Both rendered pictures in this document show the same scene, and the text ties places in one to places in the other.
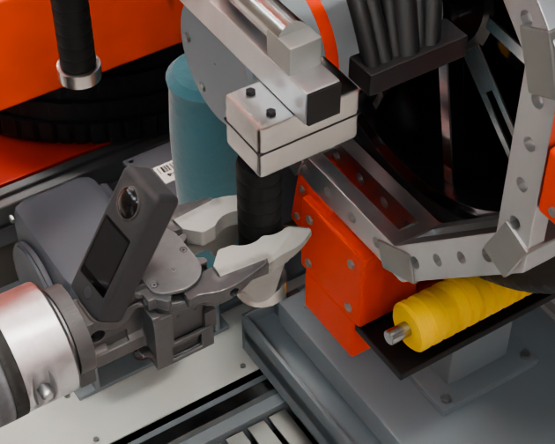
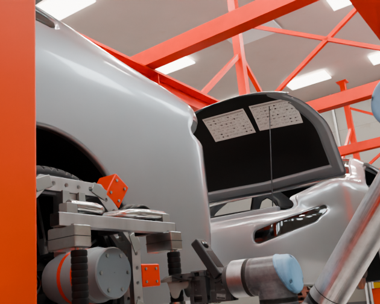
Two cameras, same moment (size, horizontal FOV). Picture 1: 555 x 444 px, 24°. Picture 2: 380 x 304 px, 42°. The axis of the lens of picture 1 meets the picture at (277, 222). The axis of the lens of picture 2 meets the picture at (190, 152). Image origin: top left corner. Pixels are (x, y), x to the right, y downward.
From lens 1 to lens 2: 1.93 m
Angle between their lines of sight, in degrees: 117
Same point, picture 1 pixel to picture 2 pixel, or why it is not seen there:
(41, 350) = not seen: hidden behind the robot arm
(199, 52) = (107, 274)
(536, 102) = (134, 255)
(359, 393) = not seen: outside the picture
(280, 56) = (167, 218)
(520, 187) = (137, 285)
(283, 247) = not seen: hidden behind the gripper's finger
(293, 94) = (172, 226)
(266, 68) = (164, 225)
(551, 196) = (145, 277)
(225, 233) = (175, 287)
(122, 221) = (208, 248)
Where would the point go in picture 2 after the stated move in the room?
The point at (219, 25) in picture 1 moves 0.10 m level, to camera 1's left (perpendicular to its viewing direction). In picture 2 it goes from (148, 225) to (160, 219)
